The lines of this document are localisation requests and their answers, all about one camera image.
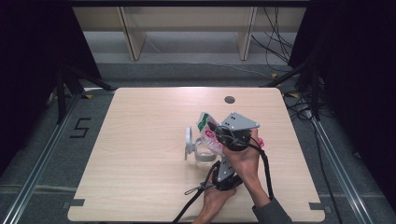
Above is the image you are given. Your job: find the person's right hand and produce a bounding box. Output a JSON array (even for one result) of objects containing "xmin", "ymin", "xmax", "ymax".
[{"xmin": 221, "ymin": 128, "xmax": 262, "ymax": 189}]

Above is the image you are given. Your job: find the tangle of black floor cables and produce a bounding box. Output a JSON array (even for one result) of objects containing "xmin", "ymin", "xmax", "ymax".
[{"xmin": 284, "ymin": 90, "xmax": 316, "ymax": 123}]

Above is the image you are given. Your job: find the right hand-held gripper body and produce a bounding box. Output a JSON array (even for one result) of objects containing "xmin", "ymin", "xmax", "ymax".
[{"xmin": 215, "ymin": 111, "xmax": 261, "ymax": 152}]

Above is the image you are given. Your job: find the bundle of black hanging cables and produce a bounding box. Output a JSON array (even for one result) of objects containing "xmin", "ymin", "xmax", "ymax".
[{"xmin": 250, "ymin": 7, "xmax": 296, "ymax": 73}]

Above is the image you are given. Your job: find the pink snack bag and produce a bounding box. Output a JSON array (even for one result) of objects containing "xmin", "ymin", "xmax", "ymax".
[{"xmin": 195, "ymin": 111, "xmax": 266, "ymax": 157}]

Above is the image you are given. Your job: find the black metal stand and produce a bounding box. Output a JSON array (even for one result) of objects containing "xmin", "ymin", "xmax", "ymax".
[
  {"xmin": 261, "ymin": 58, "xmax": 322, "ymax": 121},
  {"xmin": 55, "ymin": 64, "xmax": 115, "ymax": 125}
]

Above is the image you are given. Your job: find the person's left hand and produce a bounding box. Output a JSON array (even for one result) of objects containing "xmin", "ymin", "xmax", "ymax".
[{"xmin": 199, "ymin": 173, "xmax": 237, "ymax": 217}]

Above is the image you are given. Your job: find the thin black strap loop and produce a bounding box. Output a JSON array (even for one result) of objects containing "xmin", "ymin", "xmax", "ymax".
[{"xmin": 184, "ymin": 185, "xmax": 207, "ymax": 196}]

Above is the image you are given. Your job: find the black curtain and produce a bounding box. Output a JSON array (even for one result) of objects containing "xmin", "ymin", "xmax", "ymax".
[
  {"xmin": 289, "ymin": 0, "xmax": 396, "ymax": 202},
  {"xmin": 0, "ymin": 0, "xmax": 103, "ymax": 175}
]

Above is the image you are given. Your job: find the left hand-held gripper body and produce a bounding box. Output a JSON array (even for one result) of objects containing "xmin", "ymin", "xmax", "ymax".
[{"xmin": 212, "ymin": 154, "xmax": 245, "ymax": 192}]

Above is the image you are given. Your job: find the dark tape table marker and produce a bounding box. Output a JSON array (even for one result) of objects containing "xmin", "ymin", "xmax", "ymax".
[
  {"xmin": 308, "ymin": 202, "xmax": 332, "ymax": 215},
  {"xmin": 62, "ymin": 198, "xmax": 86, "ymax": 209}
]

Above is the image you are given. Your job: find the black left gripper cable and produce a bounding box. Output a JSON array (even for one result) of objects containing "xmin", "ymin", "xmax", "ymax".
[{"xmin": 172, "ymin": 161, "xmax": 221, "ymax": 224}]

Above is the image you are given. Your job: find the beige wooden shelf unit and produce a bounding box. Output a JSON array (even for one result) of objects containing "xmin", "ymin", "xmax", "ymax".
[{"xmin": 71, "ymin": 6, "xmax": 308, "ymax": 62}]

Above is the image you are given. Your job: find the aluminium floor rail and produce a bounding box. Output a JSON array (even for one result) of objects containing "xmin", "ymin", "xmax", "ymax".
[
  {"xmin": 311, "ymin": 118, "xmax": 375, "ymax": 224},
  {"xmin": 1, "ymin": 87, "xmax": 117, "ymax": 224}
]

